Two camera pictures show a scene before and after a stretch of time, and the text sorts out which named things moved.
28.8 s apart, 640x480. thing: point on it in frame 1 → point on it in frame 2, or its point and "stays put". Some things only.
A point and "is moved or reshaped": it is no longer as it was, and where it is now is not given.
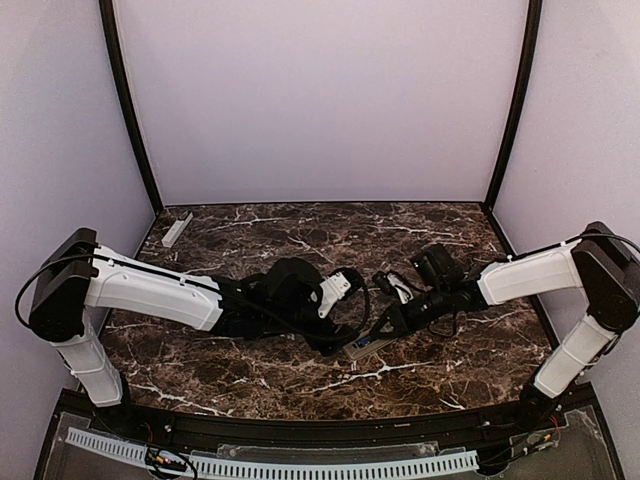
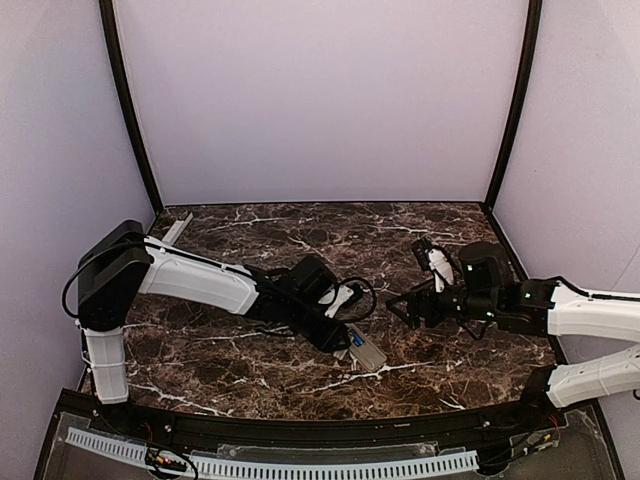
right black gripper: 400,316 → 417,307
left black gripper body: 322,340 stays put
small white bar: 175,230 stays put
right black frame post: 535,7 stays put
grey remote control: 354,350 is moved or reshaped
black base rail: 533,413 stays put
